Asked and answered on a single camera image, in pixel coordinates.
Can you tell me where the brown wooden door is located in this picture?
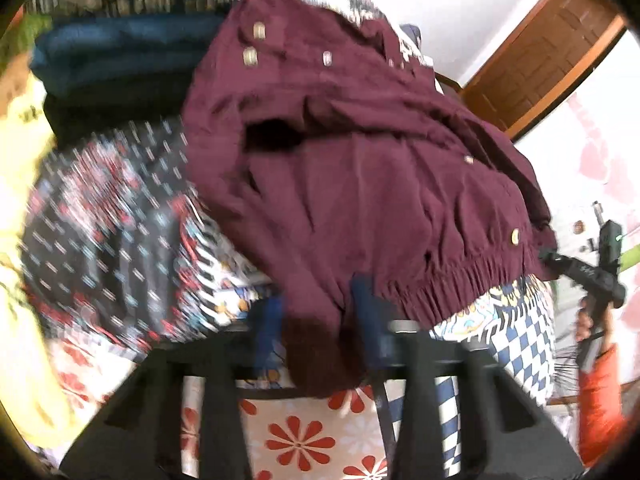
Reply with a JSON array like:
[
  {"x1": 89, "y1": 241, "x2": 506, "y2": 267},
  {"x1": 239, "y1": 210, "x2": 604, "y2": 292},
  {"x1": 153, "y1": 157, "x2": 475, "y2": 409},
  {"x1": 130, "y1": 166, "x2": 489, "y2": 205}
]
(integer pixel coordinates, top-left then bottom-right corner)
[{"x1": 436, "y1": 0, "x2": 626, "y2": 141}]

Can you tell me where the person's right hand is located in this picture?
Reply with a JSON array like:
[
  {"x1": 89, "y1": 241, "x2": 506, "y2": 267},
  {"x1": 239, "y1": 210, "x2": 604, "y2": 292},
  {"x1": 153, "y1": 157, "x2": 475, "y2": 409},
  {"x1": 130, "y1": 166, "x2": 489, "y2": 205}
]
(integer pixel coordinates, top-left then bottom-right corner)
[{"x1": 576, "y1": 297, "x2": 614, "y2": 354}]

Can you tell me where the maroon button shirt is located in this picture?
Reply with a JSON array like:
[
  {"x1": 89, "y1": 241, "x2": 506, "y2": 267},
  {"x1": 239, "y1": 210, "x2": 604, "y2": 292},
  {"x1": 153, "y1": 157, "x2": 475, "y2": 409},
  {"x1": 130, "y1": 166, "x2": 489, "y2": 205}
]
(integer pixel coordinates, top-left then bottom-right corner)
[{"x1": 182, "y1": 0, "x2": 556, "y2": 396}]

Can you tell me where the dark blue clothes pile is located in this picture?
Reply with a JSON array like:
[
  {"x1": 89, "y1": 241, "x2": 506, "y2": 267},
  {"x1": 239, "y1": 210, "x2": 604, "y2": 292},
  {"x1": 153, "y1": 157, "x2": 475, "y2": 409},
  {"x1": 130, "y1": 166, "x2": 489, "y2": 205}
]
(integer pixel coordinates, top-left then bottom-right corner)
[{"x1": 30, "y1": 13, "x2": 224, "y2": 148}]

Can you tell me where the patchwork patterned bedspread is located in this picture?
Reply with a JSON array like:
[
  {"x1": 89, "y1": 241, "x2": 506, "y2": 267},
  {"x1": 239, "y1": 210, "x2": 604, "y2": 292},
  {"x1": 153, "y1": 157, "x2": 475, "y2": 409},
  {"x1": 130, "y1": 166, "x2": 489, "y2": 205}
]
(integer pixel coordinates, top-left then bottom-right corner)
[{"x1": 21, "y1": 13, "x2": 554, "y2": 479}]

